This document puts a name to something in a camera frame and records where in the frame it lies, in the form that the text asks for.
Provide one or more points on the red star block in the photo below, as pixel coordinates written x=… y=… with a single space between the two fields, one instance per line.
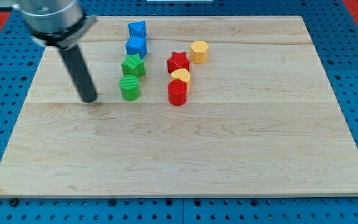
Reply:
x=177 y=61

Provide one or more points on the blue cube block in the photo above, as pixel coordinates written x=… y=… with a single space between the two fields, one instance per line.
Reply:
x=136 y=45

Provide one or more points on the green star block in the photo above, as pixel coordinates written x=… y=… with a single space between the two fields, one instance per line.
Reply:
x=133 y=65

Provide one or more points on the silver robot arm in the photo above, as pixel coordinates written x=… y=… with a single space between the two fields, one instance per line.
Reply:
x=61 y=24

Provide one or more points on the yellow heart block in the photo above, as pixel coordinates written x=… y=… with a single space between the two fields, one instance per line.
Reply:
x=183 y=75

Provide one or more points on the green cylinder block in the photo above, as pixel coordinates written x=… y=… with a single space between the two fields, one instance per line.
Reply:
x=129 y=87

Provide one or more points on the blue triangle block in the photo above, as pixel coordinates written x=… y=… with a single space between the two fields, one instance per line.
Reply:
x=137 y=29

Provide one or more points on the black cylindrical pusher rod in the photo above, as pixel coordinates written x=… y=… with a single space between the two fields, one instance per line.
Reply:
x=80 y=76

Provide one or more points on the yellow hexagon block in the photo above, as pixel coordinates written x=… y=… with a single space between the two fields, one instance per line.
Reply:
x=199 y=51

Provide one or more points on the red cylinder block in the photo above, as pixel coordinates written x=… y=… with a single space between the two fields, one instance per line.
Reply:
x=177 y=92

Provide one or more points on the light wooden board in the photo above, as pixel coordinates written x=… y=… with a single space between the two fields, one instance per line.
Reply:
x=260 y=120

